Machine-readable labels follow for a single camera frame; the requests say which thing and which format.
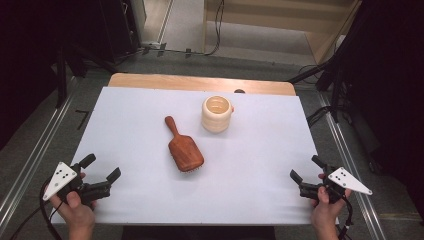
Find light wooden shelf unit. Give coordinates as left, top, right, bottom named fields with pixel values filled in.
left=203, top=0, right=363, bottom=66

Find person's left hand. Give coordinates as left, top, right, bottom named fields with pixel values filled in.
left=49, top=172, right=98, bottom=231

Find brown wooden hairbrush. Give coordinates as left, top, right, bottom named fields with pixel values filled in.
left=164, top=115, right=205, bottom=174

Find black metal stand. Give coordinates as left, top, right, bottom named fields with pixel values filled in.
left=287, top=0, right=364, bottom=124
left=53, top=43, right=118, bottom=109

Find hand-held gripper cable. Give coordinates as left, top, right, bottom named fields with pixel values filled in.
left=9, top=179, right=65, bottom=240
left=336, top=194, right=355, bottom=240

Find cream ribbed cup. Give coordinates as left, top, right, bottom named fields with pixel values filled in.
left=201, top=95, right=235, bottom=134

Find black hanging cable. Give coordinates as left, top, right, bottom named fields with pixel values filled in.
left=203, top=0, right=225, bottom=57

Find left hand-held gripper cable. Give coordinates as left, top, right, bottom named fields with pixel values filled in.
left=9, top=179, right=65, bottom=240

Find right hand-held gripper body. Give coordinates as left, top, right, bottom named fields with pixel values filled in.
left=298, top=165, right=373, bottom=204

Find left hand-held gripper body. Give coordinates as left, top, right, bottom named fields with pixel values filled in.
left=43, top=162, right=112, bottom=205

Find aluminium floor rail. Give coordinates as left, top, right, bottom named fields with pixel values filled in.
left=316, top=91, right=388, bottom=240
left=0, top=78, right=81, bottom=228

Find black floor cables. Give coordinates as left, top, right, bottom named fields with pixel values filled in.
left=305, top=105, right=334, bottom=128

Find black cabinet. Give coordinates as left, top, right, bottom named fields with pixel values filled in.
left=99, top=0, right=142, bottom=64

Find right hand-held gripper cable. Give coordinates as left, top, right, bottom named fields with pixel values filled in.
left=336, top=194, right=355, bottom=240

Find person's right hand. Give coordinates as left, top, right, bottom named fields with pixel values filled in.
left=310, top=173, right=353, bottom=230

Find white table cover board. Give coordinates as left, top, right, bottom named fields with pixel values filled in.
left=50, top=86, right=340, bottom=226

